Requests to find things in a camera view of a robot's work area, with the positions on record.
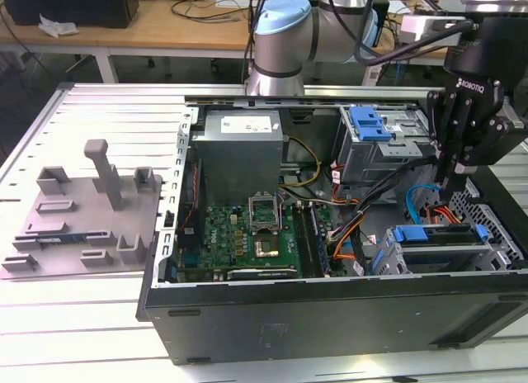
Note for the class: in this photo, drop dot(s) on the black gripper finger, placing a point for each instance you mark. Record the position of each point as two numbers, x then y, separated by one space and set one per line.
449 127
499 143

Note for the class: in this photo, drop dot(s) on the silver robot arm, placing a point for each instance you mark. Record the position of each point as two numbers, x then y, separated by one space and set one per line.
284 44

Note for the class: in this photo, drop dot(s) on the grey metal disk bay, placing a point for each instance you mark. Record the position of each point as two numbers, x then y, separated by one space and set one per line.
501 259

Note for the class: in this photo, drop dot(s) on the blue drive cage latch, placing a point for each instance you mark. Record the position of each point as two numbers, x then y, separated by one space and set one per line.
367 125

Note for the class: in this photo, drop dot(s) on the grey metal drive cage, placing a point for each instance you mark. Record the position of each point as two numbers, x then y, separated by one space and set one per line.
363 160

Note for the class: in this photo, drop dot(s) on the RAM stick in slot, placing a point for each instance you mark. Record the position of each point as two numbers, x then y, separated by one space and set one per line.
318 238

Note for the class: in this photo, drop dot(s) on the grey power supply unit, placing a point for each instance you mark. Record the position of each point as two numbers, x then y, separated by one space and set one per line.
235 164

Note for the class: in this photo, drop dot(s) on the CPU socket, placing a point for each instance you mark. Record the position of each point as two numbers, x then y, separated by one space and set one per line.
267 247

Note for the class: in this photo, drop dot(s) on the black open PC case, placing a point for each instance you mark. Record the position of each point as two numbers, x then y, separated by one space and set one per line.
330 325

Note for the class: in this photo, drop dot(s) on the black graphics card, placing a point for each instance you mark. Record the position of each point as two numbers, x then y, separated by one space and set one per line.
264 273

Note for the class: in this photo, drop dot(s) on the green motherboard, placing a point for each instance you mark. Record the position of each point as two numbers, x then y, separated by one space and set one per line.
222 234

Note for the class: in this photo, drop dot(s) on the wooden desk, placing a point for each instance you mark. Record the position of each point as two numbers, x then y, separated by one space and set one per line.
185 32

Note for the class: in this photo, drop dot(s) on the large black box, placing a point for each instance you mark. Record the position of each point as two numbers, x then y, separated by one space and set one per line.
82 7

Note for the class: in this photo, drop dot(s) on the grey parts rack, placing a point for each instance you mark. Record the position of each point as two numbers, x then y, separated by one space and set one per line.
74 218

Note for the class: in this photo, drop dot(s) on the RAM stick with blue label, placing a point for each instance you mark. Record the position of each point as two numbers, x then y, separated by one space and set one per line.
62 239

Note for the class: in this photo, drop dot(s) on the crumpled white tissue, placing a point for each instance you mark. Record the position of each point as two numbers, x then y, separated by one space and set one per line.
57 28

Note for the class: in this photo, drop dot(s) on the white camera box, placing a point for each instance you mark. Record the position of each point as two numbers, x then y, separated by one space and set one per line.
416 26

